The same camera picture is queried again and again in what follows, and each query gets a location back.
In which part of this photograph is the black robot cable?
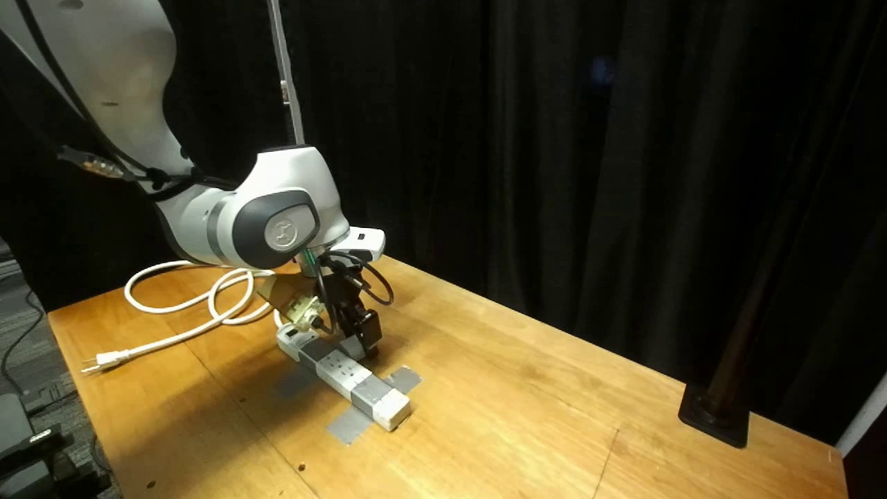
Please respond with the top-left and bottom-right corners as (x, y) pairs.
(354, 260), (397, 310)

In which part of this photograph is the grey tape strip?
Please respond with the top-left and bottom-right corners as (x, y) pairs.
(323, 366), (424, 445)
(272, 340), (321, 401)

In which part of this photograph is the silver metal frame post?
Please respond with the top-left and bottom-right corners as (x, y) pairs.
(264, 0), (309, 149)

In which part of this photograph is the white post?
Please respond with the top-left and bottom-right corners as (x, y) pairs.
(833, 371), (887, 458)

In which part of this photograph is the white charging adaptor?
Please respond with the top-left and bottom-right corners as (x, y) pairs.
(334, 333), (375, 362)

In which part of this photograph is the black curtain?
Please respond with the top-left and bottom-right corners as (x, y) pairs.
(273, 0), (887, 450)

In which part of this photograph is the white power strip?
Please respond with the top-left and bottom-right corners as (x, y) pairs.
(273, 326), (416, 434)

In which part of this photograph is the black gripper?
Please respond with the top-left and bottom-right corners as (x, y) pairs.
(312, 254), (386, 362)

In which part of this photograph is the black pole stand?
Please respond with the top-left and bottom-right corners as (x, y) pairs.
(677, 175), (815, 452)

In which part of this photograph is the white power cord with plug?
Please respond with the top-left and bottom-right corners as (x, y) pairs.
(81, 257), (300, 376)

